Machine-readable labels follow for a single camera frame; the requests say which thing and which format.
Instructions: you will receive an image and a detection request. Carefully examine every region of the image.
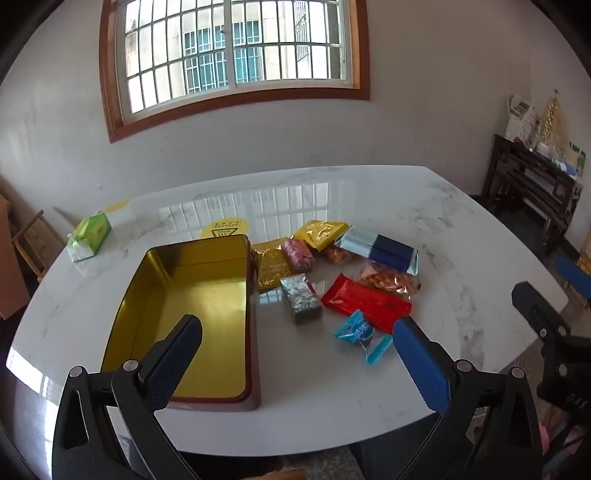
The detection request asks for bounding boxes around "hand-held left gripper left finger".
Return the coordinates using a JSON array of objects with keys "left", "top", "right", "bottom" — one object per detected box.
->
[{"left": 52, "top": 314, "right": 204, "bottom": 480}]

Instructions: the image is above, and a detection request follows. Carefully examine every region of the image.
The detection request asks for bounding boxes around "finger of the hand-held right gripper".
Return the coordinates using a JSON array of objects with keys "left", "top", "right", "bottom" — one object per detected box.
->
[
  {"left": 554, "top": 256, "right": 591, "bottom": 309},
  {"left": 512, "top": 281, "right": 573, "bottom": 344}
]

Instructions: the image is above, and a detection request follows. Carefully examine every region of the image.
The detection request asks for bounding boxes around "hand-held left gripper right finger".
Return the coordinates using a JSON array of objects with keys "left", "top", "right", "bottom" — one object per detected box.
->
[{"left": 392, "top": 316, "right": 543, "bottom": 480}]

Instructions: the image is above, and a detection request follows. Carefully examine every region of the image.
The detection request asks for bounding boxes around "red tin box gold inside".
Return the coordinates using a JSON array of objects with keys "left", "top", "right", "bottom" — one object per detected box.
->
[{"left": 99, "top": 234, "right": 263, "bottom": 411}]

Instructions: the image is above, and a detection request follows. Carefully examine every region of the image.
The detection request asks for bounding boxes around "light blue candy wrapper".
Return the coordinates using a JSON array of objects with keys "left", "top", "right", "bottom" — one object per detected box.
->
[{"left": 333, "top": 310, "right": 393, "bottom": 367}]

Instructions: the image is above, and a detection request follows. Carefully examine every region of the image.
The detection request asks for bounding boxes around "red packet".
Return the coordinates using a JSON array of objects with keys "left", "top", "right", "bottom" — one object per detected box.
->
[{"left": 320, "top": 272, "right": 414, "bottom": 334}]

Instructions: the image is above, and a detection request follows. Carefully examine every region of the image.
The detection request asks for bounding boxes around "clear packet of orange snacks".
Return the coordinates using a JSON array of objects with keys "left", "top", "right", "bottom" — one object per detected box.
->
[{"left": 357, "top": 258, "right": 423, "bottom": 302}]

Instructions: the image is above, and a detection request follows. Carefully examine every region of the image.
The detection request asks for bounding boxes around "silver and blue packet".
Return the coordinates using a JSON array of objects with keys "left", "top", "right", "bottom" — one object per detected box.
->
[{"left": 334, "top": 225, "right": 421, "bottom": 278}]

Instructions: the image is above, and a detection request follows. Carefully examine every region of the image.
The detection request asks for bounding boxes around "dark gold foil packet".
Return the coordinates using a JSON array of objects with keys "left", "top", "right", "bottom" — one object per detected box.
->
[{"left": 250, "top": 237, "right": 293, "bottom": 292}]

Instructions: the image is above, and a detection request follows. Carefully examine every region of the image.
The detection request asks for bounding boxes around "silver green foil block packet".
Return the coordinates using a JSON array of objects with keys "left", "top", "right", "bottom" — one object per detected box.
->
[{"left": 279, "top": 273, "right": 323, "bottom": 326}]

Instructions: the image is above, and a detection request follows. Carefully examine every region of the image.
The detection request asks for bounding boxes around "small orange snack packet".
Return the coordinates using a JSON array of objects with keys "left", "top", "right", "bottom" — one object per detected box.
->
[{"left": 322, "top": 244, "right": 357, "bottom": 266}]

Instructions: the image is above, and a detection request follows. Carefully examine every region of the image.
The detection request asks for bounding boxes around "pink patterned candy packet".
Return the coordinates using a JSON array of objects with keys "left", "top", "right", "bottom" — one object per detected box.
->
[{"left": 283, "top": 237, "right": 317, "bottom": 274}]

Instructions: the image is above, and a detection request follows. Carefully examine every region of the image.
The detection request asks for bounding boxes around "yellow snack packet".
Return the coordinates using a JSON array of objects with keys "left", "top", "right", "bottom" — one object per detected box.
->
[{"left": 294, "top": 220, "right": 350, "bottom": 253}]

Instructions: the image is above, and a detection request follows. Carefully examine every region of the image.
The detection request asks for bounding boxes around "dark wooden chair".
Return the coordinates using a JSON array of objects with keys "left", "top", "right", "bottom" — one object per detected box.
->
[{"left": 478, "top": 134, "right": 585, "bottom": 257}]

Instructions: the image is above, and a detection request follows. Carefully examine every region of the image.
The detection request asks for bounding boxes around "yellow round sticker black symbol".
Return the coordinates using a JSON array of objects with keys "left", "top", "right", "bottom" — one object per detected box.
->
[{"left": 201, "top": 217, "right": 250, "bottom": 241}]

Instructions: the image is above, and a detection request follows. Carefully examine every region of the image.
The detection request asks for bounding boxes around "green tissue pack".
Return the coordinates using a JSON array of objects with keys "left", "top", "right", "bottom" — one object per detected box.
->
[{"left": 67, "top": 211, "right": 112, "bottom": 264}]

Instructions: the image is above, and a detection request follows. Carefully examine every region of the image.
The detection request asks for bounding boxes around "gold tree ornament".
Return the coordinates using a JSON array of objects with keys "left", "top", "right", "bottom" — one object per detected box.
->
[{"left": 538, "top": 90, "right": 568, "bottom": 148}]

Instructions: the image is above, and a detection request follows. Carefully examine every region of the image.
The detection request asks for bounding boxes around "folded newspaper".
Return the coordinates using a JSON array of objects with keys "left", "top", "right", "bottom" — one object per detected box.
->
[{"left": 505, "top": 95, "right": 541, "bottom": 144}]

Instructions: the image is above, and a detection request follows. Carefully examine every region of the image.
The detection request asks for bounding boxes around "wooden framed barred window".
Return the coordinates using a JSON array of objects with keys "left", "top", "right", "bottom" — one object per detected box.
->
[{"left": 98, "top": 0, "right": 371, "bottom": 144}]

